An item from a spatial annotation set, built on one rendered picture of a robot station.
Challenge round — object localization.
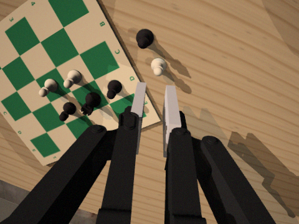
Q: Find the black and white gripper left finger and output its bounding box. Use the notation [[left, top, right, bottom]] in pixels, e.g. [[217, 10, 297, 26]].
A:
[[0, 82, 146, 224]]

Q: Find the green and cream chessboard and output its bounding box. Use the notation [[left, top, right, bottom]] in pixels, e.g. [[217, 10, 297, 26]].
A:
[[0, 0, 141, 166]]

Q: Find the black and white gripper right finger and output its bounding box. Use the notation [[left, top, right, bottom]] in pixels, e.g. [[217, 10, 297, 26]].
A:
[[163, 85, 276, 224]]

